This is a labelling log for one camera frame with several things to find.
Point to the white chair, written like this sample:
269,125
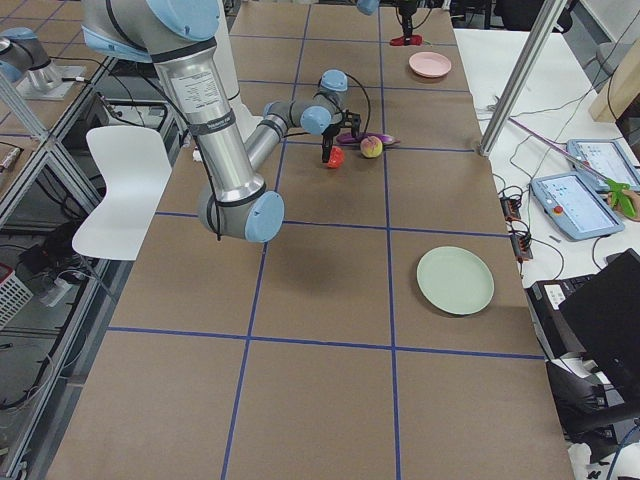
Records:
135,168

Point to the red chili pepper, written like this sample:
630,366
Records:
411,40

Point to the peach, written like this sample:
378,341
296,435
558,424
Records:
371,147

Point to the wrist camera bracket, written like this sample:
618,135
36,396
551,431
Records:
352,122

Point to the person hand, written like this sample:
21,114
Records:
634,199

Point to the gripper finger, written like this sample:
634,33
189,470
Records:
326,154

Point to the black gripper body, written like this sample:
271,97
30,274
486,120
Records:
330,135
406,21

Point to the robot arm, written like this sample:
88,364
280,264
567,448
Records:
368,7
187,43

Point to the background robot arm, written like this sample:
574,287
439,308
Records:
25,62

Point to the pink plate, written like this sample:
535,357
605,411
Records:
430,64

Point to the near teach pendant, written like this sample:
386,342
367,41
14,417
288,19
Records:
575,207

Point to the aluminium camera post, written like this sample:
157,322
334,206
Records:
540,18

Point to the black laptop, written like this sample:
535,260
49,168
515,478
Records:
597,315

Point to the purple eggplant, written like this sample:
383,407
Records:
385,139

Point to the far teach pendant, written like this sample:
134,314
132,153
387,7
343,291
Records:
608,157

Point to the green plate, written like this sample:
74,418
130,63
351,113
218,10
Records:
455,280

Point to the teach pendant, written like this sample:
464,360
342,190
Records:
608,157
575,207

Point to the red pomegranate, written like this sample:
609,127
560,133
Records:
336,158

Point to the white plastic basket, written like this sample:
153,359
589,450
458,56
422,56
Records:
15,295

